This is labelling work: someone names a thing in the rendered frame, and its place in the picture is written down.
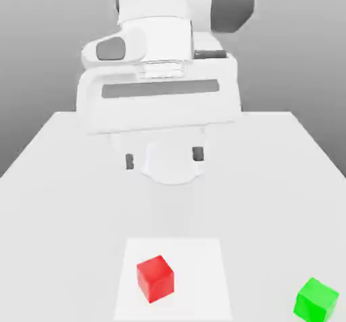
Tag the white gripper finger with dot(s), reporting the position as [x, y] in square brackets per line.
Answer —
[198, 153]
[129, 161]

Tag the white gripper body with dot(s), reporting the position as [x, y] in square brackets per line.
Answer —
[162, 108]

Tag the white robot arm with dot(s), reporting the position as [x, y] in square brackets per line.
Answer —
[156, 0]

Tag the small red cube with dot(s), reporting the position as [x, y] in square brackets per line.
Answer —
[155, 278]

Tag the small green cube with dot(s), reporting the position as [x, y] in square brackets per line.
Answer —
[316, 301]

